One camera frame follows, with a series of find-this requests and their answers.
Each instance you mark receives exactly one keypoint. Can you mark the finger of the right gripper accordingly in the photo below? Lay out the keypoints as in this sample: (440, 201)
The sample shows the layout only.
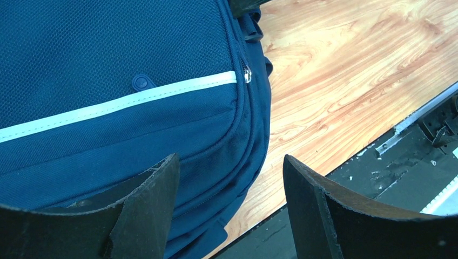
(241, 7)

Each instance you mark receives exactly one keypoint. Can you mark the navy blue student backpack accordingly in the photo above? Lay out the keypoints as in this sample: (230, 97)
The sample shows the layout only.
(94, 93)

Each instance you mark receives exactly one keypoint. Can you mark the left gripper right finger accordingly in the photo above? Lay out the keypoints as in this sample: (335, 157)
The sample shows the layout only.
(329, 220)

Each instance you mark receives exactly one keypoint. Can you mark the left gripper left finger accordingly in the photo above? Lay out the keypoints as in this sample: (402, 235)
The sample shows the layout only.
(129, 220)

